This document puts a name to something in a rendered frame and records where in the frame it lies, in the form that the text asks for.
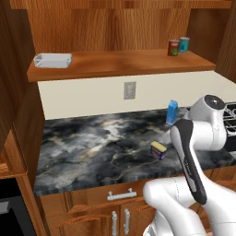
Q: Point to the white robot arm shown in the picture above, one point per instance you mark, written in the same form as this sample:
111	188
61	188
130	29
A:
181	199

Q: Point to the wooden cabinet shelf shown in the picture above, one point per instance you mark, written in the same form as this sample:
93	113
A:
123	63

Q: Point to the wooden cabinet door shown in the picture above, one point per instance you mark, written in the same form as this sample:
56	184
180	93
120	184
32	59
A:
228	40
18	101

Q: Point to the blue and yellow can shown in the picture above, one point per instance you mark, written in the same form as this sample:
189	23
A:
158	151

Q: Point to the blue carton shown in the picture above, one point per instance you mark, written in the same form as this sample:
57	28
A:
172	112

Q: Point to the wooden drawer front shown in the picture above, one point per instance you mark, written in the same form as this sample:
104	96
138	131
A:
92	198

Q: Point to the white rectangular tray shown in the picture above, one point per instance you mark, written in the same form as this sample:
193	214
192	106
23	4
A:
53	60

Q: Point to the red can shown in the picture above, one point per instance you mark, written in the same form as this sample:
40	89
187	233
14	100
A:
173	48

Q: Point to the teal can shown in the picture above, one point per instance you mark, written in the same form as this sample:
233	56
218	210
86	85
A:
184	45

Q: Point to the wooden cupboard door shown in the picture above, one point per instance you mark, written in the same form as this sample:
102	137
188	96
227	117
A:
138	219
89	226

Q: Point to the black hob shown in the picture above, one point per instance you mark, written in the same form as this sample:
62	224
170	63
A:
231	118

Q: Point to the black oven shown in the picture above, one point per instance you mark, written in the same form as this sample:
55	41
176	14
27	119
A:
14	212

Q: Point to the grey wall socket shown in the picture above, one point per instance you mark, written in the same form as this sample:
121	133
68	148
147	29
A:
130	90

